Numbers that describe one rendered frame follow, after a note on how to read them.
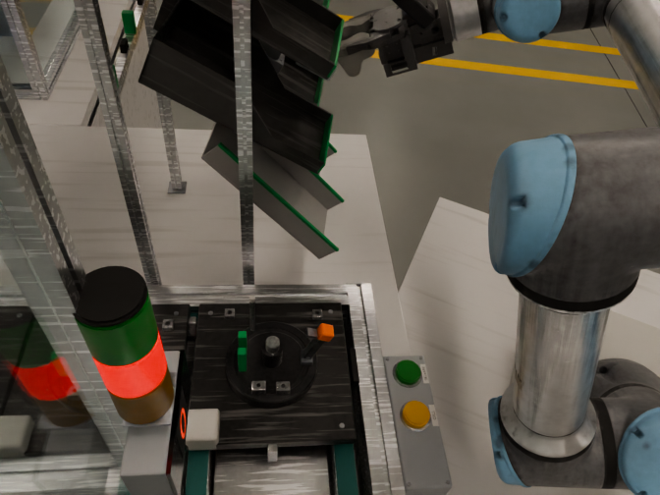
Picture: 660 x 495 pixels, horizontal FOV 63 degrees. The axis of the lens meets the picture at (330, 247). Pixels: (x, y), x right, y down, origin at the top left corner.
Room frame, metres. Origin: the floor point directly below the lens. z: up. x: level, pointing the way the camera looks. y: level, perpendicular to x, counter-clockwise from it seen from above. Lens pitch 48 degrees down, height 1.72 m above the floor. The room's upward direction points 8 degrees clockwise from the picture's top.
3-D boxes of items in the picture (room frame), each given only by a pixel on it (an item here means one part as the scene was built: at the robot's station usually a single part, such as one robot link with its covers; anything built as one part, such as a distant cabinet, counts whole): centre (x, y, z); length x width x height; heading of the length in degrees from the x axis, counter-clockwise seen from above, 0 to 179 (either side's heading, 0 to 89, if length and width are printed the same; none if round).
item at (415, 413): (0.37, -0.16, 0.96); 0.04 x 0.04 x 0.02
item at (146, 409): (0.20, 0.14, 1.28); 0.05 x 0.05 x 0.05
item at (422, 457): (0.37, -0.16, 0.93); 0.21 x 0.07 x 0.06; 11
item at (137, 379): (0.20, 0.14, 1.33); 0.05 x 0.05 x 0.05
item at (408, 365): (0.44, -0.15, 0.96); 0.04 x 0.04 x 0.02
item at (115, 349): (0.20, 0.14, 1.38); 0.05 x 0.05 x 0.05
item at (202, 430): (0.30, 0.14, 0.97); 0.05 x 0.05 x 0.04; 11
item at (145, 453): (0.20, 0.14, 1.29); 0.12 x 0.05 x 0.25; 11
